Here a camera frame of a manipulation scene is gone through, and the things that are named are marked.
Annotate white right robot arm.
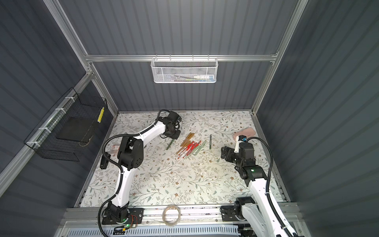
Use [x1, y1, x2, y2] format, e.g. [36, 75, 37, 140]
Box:
[221, 141, 298, 237]

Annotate red white packet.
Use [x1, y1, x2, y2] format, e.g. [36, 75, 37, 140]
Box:
[107, 144, 120, 156]

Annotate pink glasses case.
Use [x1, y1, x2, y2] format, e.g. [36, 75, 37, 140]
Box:
[233, 127, 257, 141]

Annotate black small device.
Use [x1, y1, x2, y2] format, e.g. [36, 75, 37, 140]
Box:
[99, 155, 109, 169]

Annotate light green pen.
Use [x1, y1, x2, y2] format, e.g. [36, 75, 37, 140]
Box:
[192, 140, 207, 156]

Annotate black wire basket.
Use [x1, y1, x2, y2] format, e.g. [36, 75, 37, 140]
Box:
[24, 90, 108, 162]

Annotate black foam pad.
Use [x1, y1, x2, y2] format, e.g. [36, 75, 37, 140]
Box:
[56, 117, 92, 143]

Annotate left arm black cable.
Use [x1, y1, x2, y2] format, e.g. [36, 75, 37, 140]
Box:
[97, 109, 172, 237]

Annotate pens in white basket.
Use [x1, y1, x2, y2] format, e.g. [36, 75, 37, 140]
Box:
[172, 75, 216, 83]

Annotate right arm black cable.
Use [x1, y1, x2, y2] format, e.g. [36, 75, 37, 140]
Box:
[245, 136, 294, 237]

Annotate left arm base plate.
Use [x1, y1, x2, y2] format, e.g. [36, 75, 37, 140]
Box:
[101, 208, 145, 225]

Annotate white wire mesh basket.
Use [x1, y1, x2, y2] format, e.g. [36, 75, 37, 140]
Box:
[151, 58, 219, 84]

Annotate white vent grille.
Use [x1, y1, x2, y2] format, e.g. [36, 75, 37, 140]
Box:
[66, 224, 240, 237]

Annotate yellow marker in basket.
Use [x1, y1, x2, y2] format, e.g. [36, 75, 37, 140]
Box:
[97, 107, 105, 123]

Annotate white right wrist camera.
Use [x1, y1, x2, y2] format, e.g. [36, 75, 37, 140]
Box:
[235, 135, 247, 153]

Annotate coiled clear cable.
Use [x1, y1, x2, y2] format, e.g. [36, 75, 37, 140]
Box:
[162, 204, 182, 227]

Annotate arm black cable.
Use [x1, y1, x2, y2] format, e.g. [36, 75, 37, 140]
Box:
[245, 136, 294, 237]
[97, 109, 172, 237]

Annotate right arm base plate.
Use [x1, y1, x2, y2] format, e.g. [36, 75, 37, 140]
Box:
[220, 203, 260, 223]

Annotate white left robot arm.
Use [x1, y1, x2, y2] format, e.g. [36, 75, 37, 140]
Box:
[108, 110, 182, 208]

